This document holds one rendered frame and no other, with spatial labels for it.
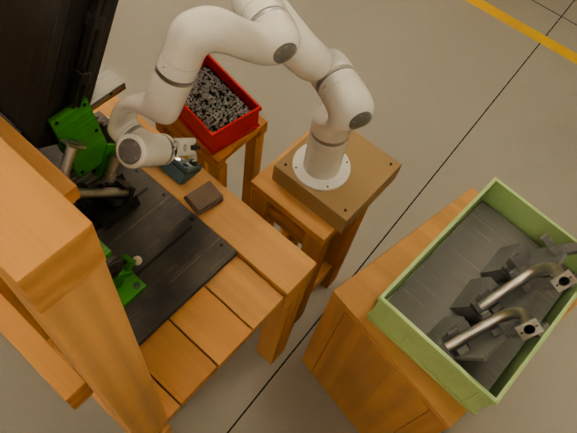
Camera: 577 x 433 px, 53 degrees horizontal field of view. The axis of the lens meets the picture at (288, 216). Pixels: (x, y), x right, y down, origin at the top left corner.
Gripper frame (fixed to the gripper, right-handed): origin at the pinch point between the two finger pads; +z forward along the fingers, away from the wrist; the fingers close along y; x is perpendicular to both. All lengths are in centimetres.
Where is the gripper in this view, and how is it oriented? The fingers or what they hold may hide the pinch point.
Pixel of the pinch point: (190, 148)
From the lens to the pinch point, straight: 169.9
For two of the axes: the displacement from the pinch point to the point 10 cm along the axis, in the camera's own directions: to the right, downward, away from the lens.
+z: 3.0, -1.4, 9.4
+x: 0.5, 9.9, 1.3
